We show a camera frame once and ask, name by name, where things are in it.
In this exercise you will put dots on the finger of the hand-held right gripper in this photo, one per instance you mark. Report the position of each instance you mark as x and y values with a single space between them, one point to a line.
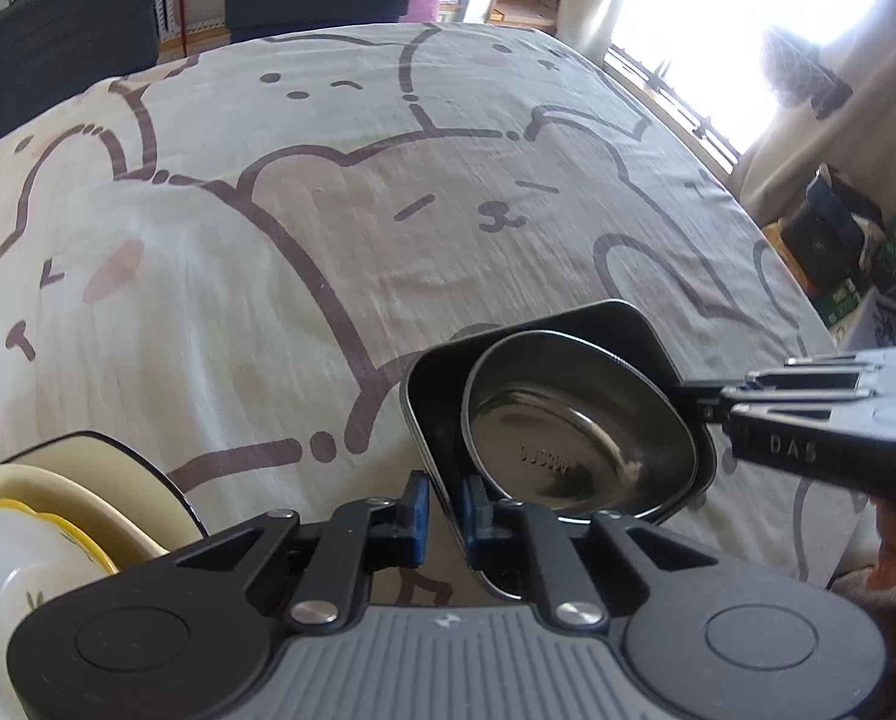
763 409
808 379

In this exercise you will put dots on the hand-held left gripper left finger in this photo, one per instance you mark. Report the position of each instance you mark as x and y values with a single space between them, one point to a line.
416 517

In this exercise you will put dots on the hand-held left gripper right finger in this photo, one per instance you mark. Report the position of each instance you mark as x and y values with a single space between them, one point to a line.
476 525

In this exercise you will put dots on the rectangular steel tray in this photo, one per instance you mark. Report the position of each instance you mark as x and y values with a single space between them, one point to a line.
436 405

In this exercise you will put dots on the oval steel bowl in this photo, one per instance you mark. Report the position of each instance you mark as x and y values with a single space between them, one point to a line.
568 450

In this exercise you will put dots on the white square plate tree print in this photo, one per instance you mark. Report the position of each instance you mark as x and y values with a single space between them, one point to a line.
117 457

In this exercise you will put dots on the white floral bowl yellow rim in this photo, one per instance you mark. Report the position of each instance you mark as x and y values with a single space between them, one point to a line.
42 555

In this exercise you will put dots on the person's right hand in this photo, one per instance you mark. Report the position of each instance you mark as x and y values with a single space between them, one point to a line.
892 547

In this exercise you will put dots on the green box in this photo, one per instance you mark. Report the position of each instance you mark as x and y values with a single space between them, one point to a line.
839 304

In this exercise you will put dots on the dark tote bag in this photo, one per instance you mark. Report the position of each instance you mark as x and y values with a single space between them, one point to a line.
823 240

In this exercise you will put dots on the bear print tablecloth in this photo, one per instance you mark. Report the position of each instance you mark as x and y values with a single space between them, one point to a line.
268 240

